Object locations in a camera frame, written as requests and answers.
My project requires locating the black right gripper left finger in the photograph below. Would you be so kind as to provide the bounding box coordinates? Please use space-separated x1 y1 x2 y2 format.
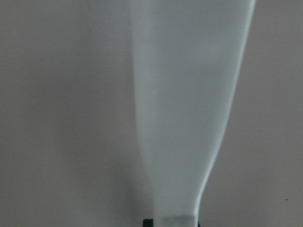
143 219 154 227

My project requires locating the beige brush with black bristles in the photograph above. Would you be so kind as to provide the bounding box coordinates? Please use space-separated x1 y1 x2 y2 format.
131 0 256 227

